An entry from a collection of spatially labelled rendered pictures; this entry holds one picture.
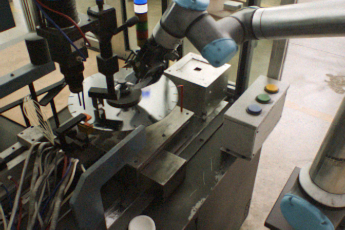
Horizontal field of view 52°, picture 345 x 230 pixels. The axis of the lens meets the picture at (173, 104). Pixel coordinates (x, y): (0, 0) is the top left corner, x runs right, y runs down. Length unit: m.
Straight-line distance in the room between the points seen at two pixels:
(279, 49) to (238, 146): 0.36
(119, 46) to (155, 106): 0.71
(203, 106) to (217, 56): 0.49
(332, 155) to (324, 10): 0.29
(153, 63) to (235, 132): 0.36
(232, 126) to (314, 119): 1.62
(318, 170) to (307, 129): 1.81
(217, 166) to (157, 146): 0.21
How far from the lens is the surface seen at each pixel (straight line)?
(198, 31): 0.80
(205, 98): 1.22
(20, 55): 1.84
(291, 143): 2.42
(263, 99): 1.15
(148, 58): 0.92
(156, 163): 1.03
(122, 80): 1.04
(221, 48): 0.78
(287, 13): 0.81
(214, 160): 1.14
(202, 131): 1.23
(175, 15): 0.83
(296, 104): 2.78
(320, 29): 0.78
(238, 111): 1.10
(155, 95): 1.06
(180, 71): 1.28
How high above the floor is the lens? 1.56
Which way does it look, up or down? 36 degrees down
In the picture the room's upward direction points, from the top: straight up
